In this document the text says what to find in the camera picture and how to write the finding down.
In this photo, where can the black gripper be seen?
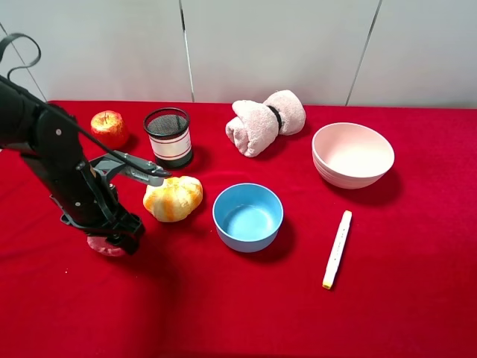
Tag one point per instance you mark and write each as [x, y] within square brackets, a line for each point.
[88, 203]

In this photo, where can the pink red peach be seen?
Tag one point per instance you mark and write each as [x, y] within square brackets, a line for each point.
[102, 246]

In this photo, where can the pink bowl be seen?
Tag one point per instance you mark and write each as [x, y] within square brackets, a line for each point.
[351, 156]

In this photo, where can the black mesh pen cup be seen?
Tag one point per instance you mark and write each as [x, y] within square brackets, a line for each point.
[168, 131]

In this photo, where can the white yellow marker pen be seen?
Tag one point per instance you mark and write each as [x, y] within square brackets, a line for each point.
[337, 250]

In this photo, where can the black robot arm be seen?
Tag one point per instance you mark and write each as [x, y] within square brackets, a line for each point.
[14, 99]

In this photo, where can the red tablecloth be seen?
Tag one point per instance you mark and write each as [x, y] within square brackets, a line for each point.
[405, 286]

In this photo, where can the black band on towel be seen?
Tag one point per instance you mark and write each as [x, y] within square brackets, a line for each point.
[277, 115]

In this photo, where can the orange white bread bun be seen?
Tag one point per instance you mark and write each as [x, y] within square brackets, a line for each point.
[174, 200]

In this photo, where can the blue bowl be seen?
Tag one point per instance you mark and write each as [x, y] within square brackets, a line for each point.
[247, 217]

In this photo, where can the rolled pink towel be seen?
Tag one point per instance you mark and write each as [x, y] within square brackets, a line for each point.
[255, 127]

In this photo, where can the red yellow apple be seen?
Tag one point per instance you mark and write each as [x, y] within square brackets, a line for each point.
[109, 128]

